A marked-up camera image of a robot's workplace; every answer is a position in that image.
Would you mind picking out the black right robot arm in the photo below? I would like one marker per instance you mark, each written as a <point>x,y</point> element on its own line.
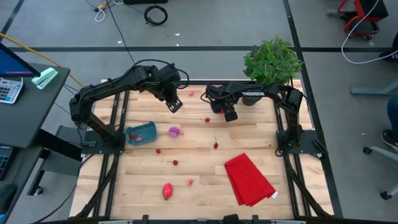
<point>258,93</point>

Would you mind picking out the large red oval toy fruit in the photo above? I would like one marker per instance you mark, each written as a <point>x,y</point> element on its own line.
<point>167,191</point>

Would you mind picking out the dark grey desk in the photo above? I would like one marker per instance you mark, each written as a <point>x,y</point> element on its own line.
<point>31,118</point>

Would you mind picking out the person's leg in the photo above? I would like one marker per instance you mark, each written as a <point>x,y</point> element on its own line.
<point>394,115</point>

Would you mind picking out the teal plastic tupperware container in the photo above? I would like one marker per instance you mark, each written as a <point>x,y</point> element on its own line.
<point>149,132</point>

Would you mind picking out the office chair base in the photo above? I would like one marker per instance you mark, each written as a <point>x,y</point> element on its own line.
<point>367,150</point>

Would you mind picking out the red toy cherry with stem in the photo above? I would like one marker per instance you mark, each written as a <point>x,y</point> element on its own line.
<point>215,145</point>
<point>207,119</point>
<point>175,162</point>
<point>158,151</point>

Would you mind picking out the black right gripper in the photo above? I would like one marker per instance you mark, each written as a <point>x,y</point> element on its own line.
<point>217,105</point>

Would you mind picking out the computer monitor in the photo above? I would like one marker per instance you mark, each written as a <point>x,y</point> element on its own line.
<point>14,63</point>

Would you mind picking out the grey table foot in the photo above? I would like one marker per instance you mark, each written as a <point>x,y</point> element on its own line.
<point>373,91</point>

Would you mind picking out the red and black cart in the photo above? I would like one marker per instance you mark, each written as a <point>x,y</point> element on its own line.
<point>356,19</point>

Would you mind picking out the red folded cloth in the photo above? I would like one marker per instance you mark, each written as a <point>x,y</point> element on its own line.
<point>248,180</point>

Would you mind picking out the purple spiky toy fruit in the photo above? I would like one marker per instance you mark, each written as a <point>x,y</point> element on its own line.
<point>174,131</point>

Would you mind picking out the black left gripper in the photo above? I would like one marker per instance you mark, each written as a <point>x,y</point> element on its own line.
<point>166,93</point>

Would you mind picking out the grey desk calculator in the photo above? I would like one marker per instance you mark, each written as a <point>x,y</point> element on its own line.
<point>9,90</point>

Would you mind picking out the black keyboard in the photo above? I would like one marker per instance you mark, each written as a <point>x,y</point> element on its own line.
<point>4,163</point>

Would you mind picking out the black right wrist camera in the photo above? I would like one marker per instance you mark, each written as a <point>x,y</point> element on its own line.
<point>230,114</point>

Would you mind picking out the black metal table frame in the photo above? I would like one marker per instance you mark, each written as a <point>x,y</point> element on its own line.
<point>199,83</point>

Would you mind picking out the person's shoe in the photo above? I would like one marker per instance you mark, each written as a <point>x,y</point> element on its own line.
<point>392,53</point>
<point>390,140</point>

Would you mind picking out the green plant in black pot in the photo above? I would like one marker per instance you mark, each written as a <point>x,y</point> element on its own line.
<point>272,62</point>

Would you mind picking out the mint green stapler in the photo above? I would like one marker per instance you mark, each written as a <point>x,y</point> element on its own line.
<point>45,78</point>

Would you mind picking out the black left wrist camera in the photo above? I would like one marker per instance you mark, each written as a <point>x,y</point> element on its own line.
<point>174,105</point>

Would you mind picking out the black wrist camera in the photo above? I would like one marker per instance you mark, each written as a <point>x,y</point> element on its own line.
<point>230,114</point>
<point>174,105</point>

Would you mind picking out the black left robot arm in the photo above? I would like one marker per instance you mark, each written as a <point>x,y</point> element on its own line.
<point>109,84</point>

